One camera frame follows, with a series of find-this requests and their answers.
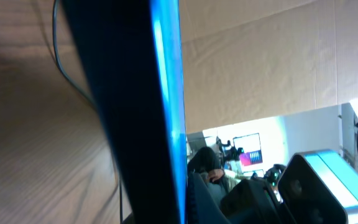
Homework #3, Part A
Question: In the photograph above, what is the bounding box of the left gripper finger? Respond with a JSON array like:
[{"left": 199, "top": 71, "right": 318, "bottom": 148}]
[{"left": 186, "top": 173, "right": 230, "bottom": 224}]

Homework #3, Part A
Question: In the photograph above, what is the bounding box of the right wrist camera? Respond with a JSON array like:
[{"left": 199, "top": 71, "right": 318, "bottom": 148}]
[{"left": 278, "top": 149, "right": 358, "bottom": 223}]

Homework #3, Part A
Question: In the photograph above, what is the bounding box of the blue smartphone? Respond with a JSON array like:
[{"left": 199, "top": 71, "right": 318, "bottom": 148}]
[{"left": 62, "top": 0, "right": 186, "bottom": 223}]

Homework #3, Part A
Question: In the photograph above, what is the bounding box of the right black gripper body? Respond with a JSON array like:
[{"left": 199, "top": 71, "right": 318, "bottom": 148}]
[{"left": 221, "top": 180, "right": 296, "bottom": 224}]

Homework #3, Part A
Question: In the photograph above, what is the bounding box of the person in background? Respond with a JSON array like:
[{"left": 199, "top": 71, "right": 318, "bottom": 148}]
[{"left": 187, "top": 147, "right": 247, "bottom": 207}]

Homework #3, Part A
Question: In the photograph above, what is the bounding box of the background monitor screen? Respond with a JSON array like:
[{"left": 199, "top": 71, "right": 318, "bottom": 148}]
[{"left": 233, "top": 133, "right": 263, "bottom": 167}]

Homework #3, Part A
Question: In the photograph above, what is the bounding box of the black charger cable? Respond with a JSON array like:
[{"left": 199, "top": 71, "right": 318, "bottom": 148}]
[{"left": 52, "top": 0, "right": 124, "bottom": 224}]

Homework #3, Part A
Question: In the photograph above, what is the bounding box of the brown cardboard sheet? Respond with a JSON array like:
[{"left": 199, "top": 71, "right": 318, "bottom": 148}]
[{"left": 179, "top": 0, "right": 358, "bottom": 133}]

